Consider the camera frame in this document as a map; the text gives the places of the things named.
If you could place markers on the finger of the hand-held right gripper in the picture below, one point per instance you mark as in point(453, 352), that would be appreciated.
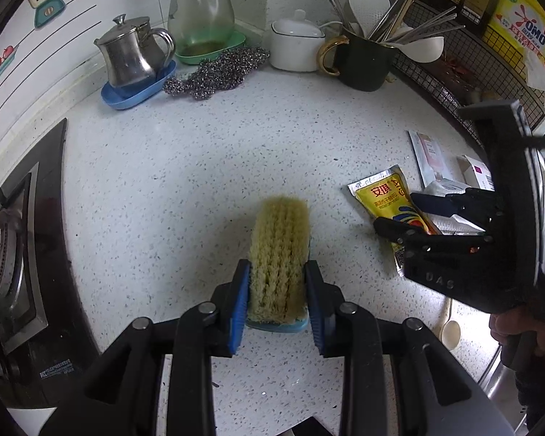
point(449, 204)
point(418, 238)

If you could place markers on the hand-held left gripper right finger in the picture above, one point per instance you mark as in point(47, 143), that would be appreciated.
point(315, 313)

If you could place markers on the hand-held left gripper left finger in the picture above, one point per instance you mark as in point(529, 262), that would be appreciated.
point(238, 309)

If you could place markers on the yellow sachet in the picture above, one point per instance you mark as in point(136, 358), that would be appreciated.
point(386, 200)

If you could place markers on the white sachet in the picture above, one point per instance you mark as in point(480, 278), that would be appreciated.
point(429, 154)

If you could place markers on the yellow bristle scrub brush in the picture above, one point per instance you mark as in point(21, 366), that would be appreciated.
point(279, 254)

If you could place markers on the person's right hand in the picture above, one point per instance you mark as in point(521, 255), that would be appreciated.
point(508, 324)

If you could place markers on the crumpled white packet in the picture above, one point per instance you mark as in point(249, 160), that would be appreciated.
point(449, 186)

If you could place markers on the silver foil wrapper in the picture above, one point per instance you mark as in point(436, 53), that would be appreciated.
point(456, 225)

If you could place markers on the white medicine box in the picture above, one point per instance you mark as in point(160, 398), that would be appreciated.
point(474, 170)

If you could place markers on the small white plastic spoon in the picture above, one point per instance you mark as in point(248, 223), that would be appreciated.
point(450, 331)

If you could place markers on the stainless steel sink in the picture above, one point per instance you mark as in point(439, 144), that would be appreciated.
point(499, 386)

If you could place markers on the white serving spoon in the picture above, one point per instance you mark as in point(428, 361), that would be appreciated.
point(424, 49)

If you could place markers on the white plastic bag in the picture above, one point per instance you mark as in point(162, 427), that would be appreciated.
point(542, 77)

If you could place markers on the bunch of metal chopsticks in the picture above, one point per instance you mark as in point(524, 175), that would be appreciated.
point(418, 32)

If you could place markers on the yellow OMO detergent bag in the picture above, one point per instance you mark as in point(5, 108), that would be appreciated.
point(522, 27)

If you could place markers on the white rice paddle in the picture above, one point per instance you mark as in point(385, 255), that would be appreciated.
point(368, 7)

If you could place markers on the white lidded jar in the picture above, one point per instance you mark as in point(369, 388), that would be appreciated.
point(293, 50)

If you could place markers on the black gas stove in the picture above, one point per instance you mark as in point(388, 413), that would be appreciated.
point(9, 259)

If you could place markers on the steel wool scrubber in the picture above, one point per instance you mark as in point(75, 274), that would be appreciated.
point(218, 75)

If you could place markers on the blue dish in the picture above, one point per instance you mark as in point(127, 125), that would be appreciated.
point(131, 97)

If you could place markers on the green dish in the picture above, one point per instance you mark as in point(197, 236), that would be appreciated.
point(195, 58)

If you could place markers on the steel teapot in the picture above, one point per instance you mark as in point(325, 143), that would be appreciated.
point(127, 59)

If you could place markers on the glass carafe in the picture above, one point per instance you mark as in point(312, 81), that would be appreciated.
point(204, 13)

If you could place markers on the kitchen wall sticker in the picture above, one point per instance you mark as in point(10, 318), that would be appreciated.
point(45, 7)

